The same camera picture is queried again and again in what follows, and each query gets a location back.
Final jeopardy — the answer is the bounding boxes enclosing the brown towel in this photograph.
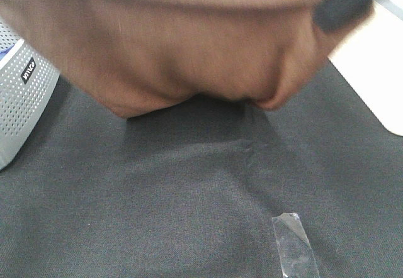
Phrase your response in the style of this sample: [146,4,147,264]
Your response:
[0,0,375,119]

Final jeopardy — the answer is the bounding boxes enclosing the black table cloth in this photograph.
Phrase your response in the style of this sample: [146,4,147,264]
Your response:
[1,65,402,277]

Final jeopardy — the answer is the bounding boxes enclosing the clear tape strip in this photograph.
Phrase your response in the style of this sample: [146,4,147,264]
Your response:
[271,213,320,278]

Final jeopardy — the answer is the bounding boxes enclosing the white perforated laundry basket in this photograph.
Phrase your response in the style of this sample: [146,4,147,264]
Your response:
[1,19,60,169]

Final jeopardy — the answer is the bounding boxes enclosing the white storage box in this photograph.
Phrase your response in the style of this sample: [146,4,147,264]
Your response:
[330,0,402,136]

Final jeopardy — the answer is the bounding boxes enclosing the blue cloth in basket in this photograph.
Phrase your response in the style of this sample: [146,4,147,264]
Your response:
[0,45,14,62]

